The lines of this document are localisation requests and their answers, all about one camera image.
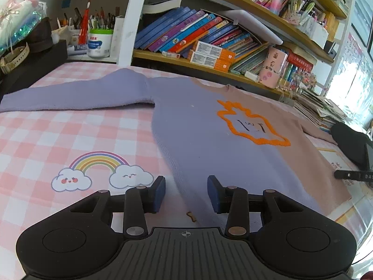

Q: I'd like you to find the stack of magazines and notebooks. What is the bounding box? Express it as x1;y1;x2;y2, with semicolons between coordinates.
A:
293;89;347;135

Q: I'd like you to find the white flat board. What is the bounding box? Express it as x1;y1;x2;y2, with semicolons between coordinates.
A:
217;9;284;46

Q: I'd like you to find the wristwatch with beige strap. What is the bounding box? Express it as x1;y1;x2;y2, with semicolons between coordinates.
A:
0;43;30;75

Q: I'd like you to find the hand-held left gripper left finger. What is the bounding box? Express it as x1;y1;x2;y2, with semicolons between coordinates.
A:
70;176;166;240

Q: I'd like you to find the white wooden bookshelf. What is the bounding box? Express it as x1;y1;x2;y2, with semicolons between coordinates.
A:
35;0;350;105

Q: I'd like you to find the purple and pink sweater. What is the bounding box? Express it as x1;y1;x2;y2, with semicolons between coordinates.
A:
0;68;352;228

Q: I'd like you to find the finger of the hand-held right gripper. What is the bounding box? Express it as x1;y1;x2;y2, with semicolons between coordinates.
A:
334;169;362;182

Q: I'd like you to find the pink and white tulle bundle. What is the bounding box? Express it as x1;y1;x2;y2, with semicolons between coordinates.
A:
0;0;47;56

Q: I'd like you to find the black rounded object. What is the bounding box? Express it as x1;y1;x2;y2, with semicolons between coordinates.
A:
332;122;371;167

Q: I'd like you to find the row of leaning picture books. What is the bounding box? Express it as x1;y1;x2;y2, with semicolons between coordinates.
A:
134;6;269;75

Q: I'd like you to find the pink checked cartoon desk mat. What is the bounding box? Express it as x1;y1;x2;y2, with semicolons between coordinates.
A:
0;63;373;280

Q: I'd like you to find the red thick book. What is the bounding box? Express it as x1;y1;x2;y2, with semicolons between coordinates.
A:
287;53;315;70

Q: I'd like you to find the bundle of pens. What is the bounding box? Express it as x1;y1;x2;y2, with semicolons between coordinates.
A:
57;6;123;31

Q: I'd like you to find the white storage box with pens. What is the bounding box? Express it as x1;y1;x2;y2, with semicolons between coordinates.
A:
303;14;330;43

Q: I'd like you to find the red tassel ornament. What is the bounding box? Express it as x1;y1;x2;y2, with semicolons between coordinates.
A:
78;2;90;45

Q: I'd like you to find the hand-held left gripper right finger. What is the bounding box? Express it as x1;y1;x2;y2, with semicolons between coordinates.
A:
207;175;304;240

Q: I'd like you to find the pink sticker-covered cup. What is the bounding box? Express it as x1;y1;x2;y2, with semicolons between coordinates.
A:
259;46;289;89

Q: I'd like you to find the wall poster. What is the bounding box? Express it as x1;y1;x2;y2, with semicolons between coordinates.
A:
335;32;365;94

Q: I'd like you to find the colourful flower ornament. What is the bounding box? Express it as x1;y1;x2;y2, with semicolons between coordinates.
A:
290;67;318;92

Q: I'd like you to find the dark brown hat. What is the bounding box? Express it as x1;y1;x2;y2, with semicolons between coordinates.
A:
28;17;54;53

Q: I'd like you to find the orange and white carton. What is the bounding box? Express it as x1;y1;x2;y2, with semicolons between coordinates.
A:
194;40;236;62
186;50;231;72

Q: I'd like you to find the clear pen holder with pens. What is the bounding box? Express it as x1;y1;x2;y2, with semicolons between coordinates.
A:
280;0;317;27

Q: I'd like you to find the black framed picture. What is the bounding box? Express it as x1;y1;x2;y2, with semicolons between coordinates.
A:
351;0;373;47

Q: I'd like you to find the white jar with green rim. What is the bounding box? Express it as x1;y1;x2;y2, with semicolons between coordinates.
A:
87;28;114;59

